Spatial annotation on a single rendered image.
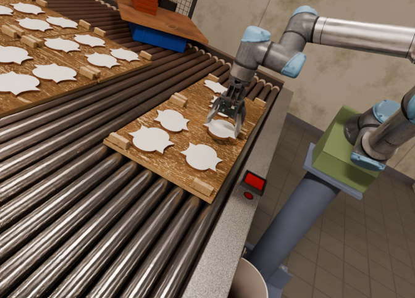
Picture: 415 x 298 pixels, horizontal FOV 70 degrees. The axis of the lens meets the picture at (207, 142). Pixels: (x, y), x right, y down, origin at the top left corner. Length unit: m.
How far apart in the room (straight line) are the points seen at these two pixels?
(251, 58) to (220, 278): 0.59
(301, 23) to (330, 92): 3.26
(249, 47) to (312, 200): 0.85
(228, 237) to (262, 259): 1.04
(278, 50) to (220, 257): 0.57
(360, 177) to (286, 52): 0.71
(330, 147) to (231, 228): 0.71
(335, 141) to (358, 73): 2.81
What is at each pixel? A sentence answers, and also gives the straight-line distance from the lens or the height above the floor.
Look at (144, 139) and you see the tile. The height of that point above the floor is 0.95.
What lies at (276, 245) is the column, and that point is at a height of 0.35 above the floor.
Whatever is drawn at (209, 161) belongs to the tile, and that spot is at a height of 0.95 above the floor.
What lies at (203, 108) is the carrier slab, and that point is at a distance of 1.24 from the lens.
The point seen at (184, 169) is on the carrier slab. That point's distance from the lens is 0.86.
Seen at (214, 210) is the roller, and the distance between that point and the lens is 0.81.
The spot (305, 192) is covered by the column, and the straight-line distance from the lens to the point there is 1.51.
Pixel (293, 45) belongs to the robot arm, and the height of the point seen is 1.33.
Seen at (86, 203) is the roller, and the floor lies 0.92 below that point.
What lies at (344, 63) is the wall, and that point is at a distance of 4.12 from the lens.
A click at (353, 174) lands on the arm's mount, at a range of 1.41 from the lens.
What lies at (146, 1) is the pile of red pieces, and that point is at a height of 1.10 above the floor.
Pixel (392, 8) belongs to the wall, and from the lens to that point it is 4.11.
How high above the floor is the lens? 1.45
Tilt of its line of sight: 30 degrees down
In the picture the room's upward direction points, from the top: 24 degrees clockwise
